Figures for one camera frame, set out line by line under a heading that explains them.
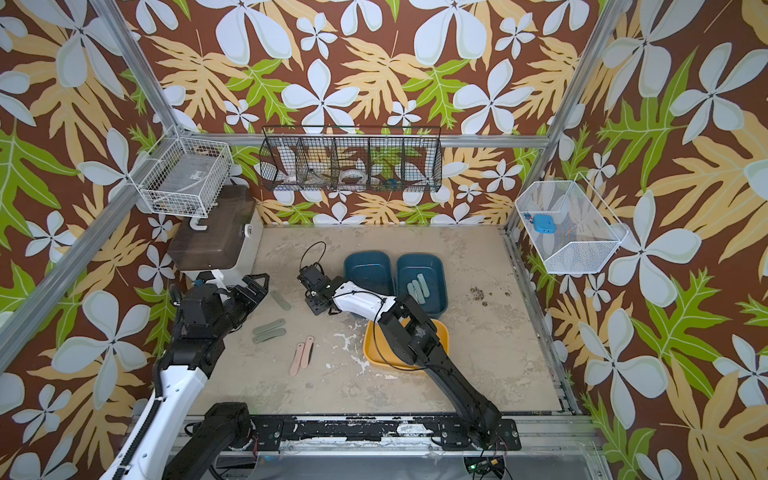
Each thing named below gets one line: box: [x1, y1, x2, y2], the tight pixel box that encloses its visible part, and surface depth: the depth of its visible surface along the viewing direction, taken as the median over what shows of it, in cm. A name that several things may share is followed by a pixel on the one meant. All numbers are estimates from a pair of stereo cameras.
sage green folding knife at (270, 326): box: [252, 318, 286, 335], surface depth 95 cm
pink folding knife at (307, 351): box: [301, 336, 314, 369], surface depth 90 cm
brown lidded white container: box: [167, 185, 264, 287], surface depth 95 cm
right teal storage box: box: [396, 253, 448, 319], surface depth 106 cm
